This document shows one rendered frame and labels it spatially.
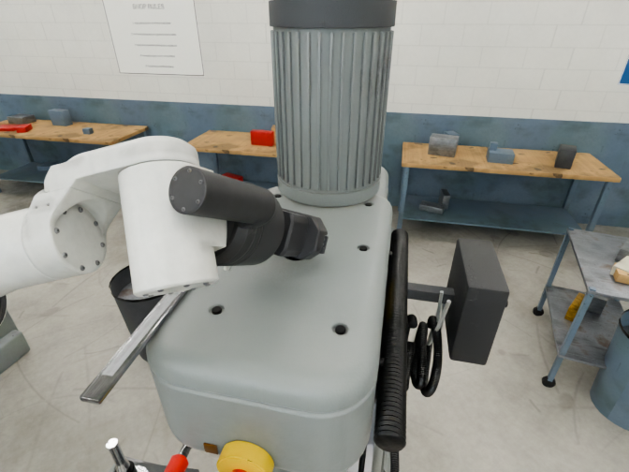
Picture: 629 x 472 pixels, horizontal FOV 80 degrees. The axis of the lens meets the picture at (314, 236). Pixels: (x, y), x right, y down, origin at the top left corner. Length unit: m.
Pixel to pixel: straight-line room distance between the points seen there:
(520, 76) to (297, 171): 4.27
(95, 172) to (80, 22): 5.81
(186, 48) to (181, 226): 5.06
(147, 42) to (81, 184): 5.27
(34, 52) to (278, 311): 6.42
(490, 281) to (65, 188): 0.72
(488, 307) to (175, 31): 4.97
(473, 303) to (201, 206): 0.65
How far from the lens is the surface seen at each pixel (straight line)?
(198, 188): 0.27
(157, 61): 5.56
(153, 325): 0.45
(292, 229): 0.42
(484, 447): 2.72
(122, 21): 5.76
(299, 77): 0.62
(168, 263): 0.29
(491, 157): 4.30
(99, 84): 6.16
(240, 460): 0.46
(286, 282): 0.48
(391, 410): 0.47
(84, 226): 0.38
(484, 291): 0.81
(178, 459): 0.56
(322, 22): 0.60
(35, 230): 0.36
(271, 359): 0.39
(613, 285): 2.81
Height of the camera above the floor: 2.18
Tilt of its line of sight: 30 degrees down
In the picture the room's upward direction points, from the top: straight up
